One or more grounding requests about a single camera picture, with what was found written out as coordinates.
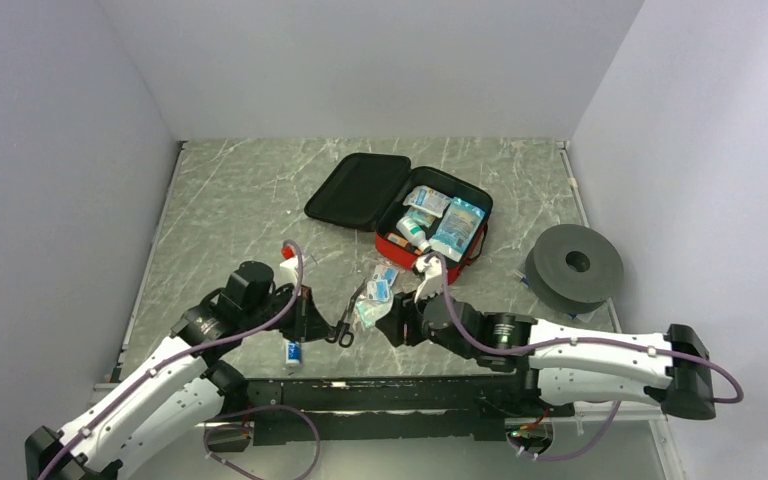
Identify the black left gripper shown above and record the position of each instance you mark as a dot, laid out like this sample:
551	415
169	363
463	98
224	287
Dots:
308	323

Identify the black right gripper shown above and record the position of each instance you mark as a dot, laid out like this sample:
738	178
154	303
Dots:
404	310

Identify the white bandage roll blue label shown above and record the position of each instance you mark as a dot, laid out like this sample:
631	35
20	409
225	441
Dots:
293	354

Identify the black handled scissors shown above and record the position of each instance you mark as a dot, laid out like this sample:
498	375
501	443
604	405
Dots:
347	318

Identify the alcohol wipes clear bag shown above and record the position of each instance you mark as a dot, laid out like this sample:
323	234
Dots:
379	287

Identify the brown bottle orange cap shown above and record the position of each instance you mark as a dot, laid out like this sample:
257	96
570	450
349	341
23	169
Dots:
403	243

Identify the white bottle green label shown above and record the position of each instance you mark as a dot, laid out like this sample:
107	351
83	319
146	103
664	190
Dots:
413	233

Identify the teal header small items bag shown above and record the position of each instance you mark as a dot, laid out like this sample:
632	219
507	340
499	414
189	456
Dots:
421	218

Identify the red medicine kit case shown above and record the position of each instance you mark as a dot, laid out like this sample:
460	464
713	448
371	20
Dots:
365	192

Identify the blue cotton swab packet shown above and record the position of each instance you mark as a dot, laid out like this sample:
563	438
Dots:
460	223

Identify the white gauze dressing packet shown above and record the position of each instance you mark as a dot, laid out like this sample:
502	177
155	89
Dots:
428	200

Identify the adhesive bandages clear bag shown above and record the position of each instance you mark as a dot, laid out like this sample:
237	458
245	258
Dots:
367	312

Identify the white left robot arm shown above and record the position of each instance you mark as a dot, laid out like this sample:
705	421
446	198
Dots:
184	382

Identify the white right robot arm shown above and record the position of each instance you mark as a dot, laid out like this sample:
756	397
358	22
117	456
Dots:
560	364

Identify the grey filament spool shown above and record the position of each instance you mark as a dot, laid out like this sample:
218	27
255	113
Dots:
573	269

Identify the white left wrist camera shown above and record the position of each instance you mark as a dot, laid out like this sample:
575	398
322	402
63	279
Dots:
287	272

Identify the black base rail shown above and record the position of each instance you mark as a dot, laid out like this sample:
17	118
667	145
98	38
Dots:
480	407

